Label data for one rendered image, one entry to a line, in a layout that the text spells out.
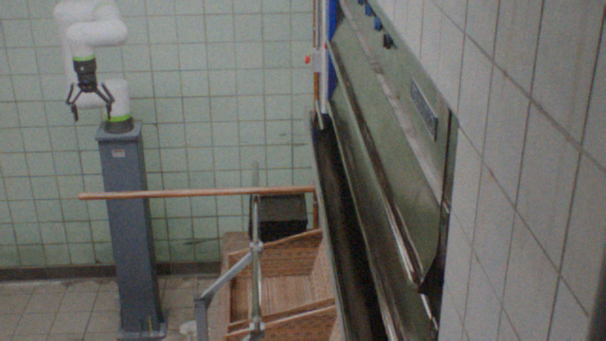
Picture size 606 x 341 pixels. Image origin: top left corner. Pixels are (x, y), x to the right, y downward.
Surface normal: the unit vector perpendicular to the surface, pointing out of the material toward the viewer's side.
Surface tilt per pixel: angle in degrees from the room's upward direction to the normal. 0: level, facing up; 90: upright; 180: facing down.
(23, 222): 90
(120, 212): 90
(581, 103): 90
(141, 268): 90
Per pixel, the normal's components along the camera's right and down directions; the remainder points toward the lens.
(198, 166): 0.05, 0.44
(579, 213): -1.00, 0.04
